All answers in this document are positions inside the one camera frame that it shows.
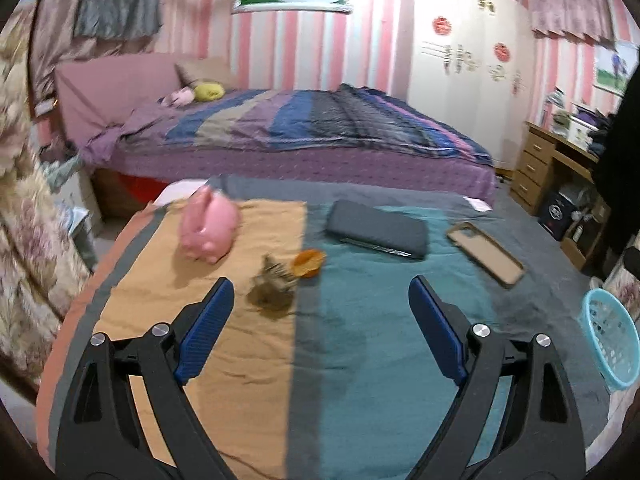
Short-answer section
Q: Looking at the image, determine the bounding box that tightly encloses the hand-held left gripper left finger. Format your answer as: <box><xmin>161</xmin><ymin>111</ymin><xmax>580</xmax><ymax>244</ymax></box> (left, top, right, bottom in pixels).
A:
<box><xmin>56</xmin><ymin>276</ymin><xmax>236</xmax><ymax>480</ymax></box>

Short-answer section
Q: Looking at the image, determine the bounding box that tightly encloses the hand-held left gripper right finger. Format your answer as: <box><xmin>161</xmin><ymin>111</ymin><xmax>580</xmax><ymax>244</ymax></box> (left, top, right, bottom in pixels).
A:
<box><xmin>407</xmin><ymin>275</ymin><xmax>586</xmax><ymax>480</ymax></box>

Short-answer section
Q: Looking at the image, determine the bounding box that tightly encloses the brown paper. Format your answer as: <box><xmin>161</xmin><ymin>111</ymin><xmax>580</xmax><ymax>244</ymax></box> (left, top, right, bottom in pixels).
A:
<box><xmin>248</xmin><ymin>254</ymin><xmax>300</xmax><ymax>312</ymax></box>

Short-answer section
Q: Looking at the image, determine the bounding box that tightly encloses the orange plastic lid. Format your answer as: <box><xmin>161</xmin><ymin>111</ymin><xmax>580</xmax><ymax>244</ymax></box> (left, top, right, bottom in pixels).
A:
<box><xmin>291</xmin><ymin>248</ymin><xmax>327</xmax><ymax>280</ymax></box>

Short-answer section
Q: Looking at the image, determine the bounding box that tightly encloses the light blue plastic basket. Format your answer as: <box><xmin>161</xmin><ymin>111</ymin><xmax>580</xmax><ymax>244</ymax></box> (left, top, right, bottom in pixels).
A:
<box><xmin>578</xmin><ymin>288</ymin><xmax>640</xmax><ymax>394</ymax></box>

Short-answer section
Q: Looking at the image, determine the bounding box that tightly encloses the tan cloth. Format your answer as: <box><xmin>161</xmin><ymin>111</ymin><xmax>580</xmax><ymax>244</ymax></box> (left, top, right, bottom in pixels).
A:
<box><xmin>97</xmin><ymin>198</ymin><xmax>309</xmax><ymax>480</ymax></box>

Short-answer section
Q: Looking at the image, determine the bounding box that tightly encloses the teal cloth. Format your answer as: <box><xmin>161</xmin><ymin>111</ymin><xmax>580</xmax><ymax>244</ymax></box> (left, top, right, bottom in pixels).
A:
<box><xmin>287</xmin><ymin>204</ymin><xmax>617</xmax><ymax>480</ymax></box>

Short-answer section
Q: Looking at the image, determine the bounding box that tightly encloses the beige phone case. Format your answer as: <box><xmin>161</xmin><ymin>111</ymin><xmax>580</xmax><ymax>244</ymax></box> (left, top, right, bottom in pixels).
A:
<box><xmin>445</xmin><ymin>221</ymin><xmax>526</xmax><ymax>290</ymax></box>

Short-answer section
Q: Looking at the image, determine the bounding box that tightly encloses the pink piggy bank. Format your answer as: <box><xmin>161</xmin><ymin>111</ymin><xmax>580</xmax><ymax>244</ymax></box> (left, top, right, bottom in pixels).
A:
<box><xmin>178</xmin><ymin>185</ymin><xmax>241</xmax><ymax>265</ymax></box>

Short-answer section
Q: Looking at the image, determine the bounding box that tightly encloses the black zip case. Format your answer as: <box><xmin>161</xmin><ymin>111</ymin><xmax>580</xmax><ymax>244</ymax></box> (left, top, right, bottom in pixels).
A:
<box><xmin>325</xmin><ymin>198</ymin><xmax>431</xmax><ymax>261</ymax></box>

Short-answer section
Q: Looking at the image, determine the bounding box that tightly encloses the grey blanket with salmon edge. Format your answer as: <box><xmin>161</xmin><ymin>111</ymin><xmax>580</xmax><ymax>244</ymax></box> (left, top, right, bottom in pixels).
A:
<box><xmin>35</xmin><ymin>174</ymin><xmax>623</xmax><ymax>471</ymax></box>

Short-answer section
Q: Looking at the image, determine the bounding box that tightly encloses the white folded cloth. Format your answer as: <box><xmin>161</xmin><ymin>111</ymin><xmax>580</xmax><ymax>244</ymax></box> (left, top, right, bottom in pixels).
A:
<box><xmin>152</xmin><ymin>179</ymin><xmax>210</xmax><ymax>207</ymax></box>

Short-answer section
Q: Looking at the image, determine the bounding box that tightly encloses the red plastic bin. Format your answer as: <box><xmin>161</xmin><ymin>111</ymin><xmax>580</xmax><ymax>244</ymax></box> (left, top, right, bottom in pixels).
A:
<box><xmin>122</xmin><ymin>172</ymin><xmax>174</xmax><ymax>199</ymax></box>

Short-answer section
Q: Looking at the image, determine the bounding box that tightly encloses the black bag with white print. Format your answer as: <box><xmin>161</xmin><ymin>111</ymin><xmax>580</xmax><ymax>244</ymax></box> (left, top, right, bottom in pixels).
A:
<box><xmin>537</xmin><ymin>188</ymin><xmax>572</xmax><ymax>239</ymax></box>

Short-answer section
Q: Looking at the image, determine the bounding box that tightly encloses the bed with purple sheet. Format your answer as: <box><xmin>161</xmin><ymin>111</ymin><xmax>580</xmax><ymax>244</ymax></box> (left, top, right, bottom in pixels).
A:
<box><xmin>55</xmin><ymin>82</ymin><xmax>499</xmax><ymax>212</ymax></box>

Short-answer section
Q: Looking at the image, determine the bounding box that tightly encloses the wooden desk with drawers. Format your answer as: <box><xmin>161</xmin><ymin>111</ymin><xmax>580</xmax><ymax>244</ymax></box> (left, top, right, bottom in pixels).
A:
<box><xmin>509</xmin><ymin>120</ymin><xmax>614</xmax><ymax>272</ymax></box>

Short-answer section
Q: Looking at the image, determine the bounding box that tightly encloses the floral curtain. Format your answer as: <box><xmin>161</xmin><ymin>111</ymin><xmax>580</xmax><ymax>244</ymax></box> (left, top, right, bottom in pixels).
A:
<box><xmin>0</xmin><ymin>10</ymin><xmax>97</xmax><ymax>387</ymax></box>

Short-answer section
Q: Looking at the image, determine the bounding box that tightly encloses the pink plush toy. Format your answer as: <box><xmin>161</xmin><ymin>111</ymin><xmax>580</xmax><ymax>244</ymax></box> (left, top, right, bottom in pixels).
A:
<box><xmin>162</xmin><ymin>87</ymin><xmax>196</xmax><ymax>108</ymax></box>

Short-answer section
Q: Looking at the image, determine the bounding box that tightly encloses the striped purple blue quilt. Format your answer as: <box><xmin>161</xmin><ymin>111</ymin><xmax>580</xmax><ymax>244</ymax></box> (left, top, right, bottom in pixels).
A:
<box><xmin>159</xmin><ymin>83</ymin><xmax>494</xmax><ymax>167</ymax></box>

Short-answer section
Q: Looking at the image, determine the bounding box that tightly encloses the yellow plush toy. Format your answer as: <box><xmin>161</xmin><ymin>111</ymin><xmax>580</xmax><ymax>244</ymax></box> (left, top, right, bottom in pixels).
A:
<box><xmin>193</xmin><ymin>81</ymin><xmax>225</xmax><ymax>102</ymax></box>

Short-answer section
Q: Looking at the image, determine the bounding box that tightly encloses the dark cloth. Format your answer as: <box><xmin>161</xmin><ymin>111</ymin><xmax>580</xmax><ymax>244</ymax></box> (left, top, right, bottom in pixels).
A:
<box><xmin>592</xmin><ymin>80</ymin><xmax>640</xmax><ymax>263</ymax></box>

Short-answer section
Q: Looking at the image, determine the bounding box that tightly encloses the white wardrobe with stickers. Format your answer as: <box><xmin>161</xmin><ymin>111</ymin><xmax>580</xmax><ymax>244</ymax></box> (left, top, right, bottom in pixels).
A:
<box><xmin>407</xmin><ymin>0</ymin><xmax>539</xmax><ymax>172</ymax></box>

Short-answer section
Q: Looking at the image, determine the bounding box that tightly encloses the purple covered headboard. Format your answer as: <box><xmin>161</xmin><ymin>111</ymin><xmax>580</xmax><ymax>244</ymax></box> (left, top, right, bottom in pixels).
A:
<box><xmin>53</xmin><ymin>53</ymin><xmax>237</xmax><ymax>162</ymax></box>

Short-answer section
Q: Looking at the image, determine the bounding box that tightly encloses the tan pillow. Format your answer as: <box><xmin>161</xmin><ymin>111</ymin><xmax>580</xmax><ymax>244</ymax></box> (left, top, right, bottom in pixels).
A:
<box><xmin>174</xmin><ymin>56</ymin><xmax>239</xmax><ymax>92</ymax></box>

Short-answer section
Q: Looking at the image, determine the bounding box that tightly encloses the grey hanging cloth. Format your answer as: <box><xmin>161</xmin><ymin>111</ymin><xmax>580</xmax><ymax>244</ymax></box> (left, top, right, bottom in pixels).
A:
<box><xmin>72</xmin><ymin>0</ymin><xmax>166</xmax><ymax>42</ymax></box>

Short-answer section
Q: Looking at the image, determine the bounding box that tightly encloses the pink curtain valance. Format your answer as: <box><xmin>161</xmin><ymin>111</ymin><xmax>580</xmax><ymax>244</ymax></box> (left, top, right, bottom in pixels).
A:
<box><xmin>528</xmin><ymin>0</ymin><xmax>619</xmax><ymax>44</ymax></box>

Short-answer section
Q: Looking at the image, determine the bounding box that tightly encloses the wall poster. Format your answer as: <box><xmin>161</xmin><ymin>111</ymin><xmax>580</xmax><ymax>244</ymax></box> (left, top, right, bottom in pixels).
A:
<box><xmin>593</xmin><ymin>42</ymin><xmax>639</xmax><ymax>97</ymax></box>

